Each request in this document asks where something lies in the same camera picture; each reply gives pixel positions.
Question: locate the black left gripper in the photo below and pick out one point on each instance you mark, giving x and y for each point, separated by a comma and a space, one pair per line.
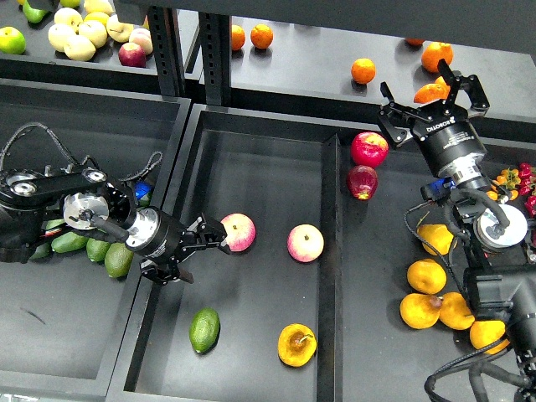
156, 237

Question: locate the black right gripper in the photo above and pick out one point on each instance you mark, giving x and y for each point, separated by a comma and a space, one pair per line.
446, 138

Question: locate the yellow pear stem up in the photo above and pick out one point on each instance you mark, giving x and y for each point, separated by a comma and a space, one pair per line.
296, 345

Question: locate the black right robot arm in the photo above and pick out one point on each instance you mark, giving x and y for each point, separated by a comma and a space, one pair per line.
485, 227

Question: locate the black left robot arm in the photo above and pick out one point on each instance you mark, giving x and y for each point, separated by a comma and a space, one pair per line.
81, 198

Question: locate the green avocado pile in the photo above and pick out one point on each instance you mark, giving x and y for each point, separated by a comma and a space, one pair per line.
115, 256

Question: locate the yellow pear lower left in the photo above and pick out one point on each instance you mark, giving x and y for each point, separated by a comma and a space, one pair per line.
420, 311

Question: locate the yellow pear lower middle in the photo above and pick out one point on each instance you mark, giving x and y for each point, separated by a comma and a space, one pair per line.
454, 312

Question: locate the yellow pear lower right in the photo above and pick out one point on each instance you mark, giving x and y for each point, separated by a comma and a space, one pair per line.
484, 333

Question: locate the pale yellow pear pile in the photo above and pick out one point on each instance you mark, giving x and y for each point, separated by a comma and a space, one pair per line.
82, 28

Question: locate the orange right lower pair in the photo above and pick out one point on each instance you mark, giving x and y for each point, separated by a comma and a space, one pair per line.
437, 90

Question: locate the pink apple left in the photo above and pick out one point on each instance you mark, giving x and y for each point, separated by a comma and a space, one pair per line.
240, 231

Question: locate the pink apple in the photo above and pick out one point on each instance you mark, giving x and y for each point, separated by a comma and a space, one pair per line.
240, 231
305, 243

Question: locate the large orange right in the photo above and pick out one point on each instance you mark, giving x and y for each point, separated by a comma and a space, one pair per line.
434, 53

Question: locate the bright red apple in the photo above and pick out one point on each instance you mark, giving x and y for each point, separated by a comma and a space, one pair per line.
368, 148

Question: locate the orange on shelf centre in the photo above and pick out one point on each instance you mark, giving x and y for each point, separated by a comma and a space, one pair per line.
363, 71

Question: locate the cherry tomato bunch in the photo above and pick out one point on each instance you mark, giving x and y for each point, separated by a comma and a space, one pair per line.
506, 184

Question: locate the pink apple right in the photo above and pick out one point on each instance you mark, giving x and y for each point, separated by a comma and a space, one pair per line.
305, 243

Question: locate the black tray divider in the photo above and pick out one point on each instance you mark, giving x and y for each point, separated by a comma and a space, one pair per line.
330, 293

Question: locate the dark red apple on shelf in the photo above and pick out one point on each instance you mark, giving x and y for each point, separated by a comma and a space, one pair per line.
132, 55

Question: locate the green apple on shelf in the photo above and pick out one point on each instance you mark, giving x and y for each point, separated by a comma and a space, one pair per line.
12, 41

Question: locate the black shelf post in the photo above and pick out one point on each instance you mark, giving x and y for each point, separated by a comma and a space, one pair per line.
192, 53

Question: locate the orange behind post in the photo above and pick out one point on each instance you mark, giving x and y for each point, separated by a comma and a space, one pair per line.
237, 37

